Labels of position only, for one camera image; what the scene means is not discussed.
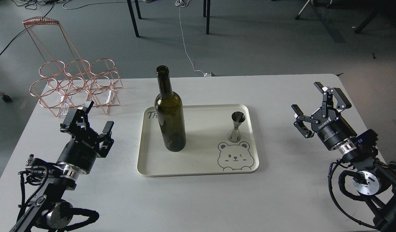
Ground copper wire wine rack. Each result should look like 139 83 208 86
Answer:
23 16 124 117

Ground caster wheel at left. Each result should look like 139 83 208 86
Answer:
0 92 12 103

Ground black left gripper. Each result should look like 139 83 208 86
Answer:
57 101 114 174

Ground black floor cable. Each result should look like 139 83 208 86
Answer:
0 0 127 62

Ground steel double jigger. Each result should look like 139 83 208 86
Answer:
227 111 246 143

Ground chair base with caster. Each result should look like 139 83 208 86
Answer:
295 0 334 20

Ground dark green wine bottle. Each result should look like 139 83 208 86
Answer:
155 65 186 152

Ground white floor cable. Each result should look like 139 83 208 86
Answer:
175 0 212 77

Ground black table leg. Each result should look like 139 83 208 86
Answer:
203 0 211 35
127 0 142 38

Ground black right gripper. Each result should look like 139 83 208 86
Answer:
292 82 357 151

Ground black table leg right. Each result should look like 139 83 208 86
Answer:
203 0 211 35

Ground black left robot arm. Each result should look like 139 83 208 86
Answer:
11 101 114 232

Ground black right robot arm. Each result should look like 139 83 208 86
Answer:
292 82 396 232

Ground cream bear serving tray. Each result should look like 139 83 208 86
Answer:
137 104 259 177

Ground black table leg left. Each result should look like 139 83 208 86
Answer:
127 0 142 38

